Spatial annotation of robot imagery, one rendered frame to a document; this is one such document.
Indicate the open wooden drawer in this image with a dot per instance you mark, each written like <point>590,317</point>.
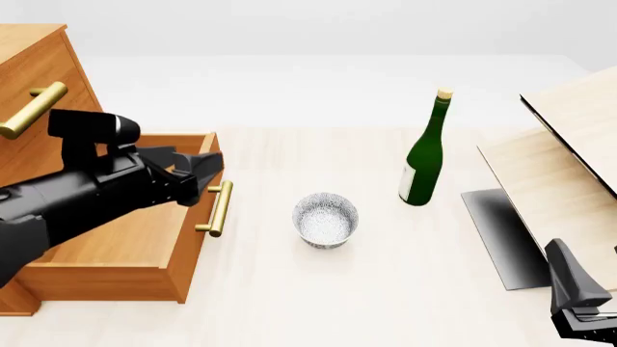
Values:
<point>130,253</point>

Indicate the wooden cabinet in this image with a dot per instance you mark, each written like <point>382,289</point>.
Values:
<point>29,36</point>

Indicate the green wine bottle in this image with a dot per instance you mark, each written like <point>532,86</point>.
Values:
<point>424,162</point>

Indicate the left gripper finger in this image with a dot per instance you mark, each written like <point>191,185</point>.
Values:
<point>156,155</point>
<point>205,166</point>

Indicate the black white patterned bowl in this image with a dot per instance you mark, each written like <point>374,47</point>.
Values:
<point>325,220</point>

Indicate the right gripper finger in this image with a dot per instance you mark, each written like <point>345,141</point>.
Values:
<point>573,278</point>

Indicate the pale wooden shelf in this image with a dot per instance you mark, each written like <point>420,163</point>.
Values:
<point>544,180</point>

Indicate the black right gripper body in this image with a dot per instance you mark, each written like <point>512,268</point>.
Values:
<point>583,325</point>

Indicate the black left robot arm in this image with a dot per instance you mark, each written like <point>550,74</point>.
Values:
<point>58,206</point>

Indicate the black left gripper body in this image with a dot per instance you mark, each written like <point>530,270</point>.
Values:
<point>171,186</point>

